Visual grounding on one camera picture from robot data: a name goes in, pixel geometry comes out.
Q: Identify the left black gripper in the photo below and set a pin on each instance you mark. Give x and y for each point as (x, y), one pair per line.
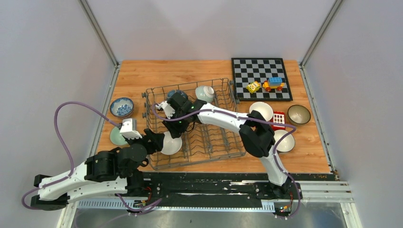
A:
(156, 143)

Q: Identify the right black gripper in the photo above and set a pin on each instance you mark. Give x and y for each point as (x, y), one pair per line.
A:
(175, 131)

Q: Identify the beige speckled bowl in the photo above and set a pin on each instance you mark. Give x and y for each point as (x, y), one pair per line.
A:
(171, 145)

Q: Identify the grey wire dish rack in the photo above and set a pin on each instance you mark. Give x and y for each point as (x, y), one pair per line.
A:
(201, 143)

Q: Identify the pale green bowl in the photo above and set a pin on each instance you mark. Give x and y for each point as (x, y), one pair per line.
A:
(205, 93)
(116, 138)

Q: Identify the blue floral white bowl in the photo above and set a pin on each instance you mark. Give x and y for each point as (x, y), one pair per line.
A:
(122, 107)

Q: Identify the cream beige bowl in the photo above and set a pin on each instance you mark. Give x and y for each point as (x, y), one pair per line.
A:
(264, 109)

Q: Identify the dark blue white bowl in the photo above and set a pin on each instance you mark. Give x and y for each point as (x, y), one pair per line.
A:
(287, 144)

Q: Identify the black striped bowl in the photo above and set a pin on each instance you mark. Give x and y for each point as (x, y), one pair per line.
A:
(298, 115)

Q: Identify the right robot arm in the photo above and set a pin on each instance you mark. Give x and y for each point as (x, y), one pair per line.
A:
(255, 132)

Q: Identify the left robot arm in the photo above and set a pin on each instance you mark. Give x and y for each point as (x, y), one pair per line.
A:
(108, 172)

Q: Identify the dark teal glazed bowl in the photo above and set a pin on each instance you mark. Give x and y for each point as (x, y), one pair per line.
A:
(172, 92)

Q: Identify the yellow toy block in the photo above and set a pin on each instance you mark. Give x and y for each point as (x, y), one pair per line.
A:
(253, 87)

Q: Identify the black white checkerboard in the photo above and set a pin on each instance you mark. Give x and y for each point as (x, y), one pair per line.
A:
(246, 70)

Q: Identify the red white toy block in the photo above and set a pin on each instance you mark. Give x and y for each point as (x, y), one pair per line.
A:
(278, 118)

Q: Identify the orange blue toy car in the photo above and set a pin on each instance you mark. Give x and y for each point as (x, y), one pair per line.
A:
(273, 83)

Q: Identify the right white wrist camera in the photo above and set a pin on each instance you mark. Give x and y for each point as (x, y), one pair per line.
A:
(166, 108)

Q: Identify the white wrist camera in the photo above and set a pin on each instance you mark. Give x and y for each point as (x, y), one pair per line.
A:
(129, 129)
(166, 108)

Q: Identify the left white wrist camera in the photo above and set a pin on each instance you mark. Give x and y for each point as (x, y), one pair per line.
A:
(129, 129)

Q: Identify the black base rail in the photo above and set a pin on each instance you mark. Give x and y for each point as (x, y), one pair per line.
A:
(216, 191)

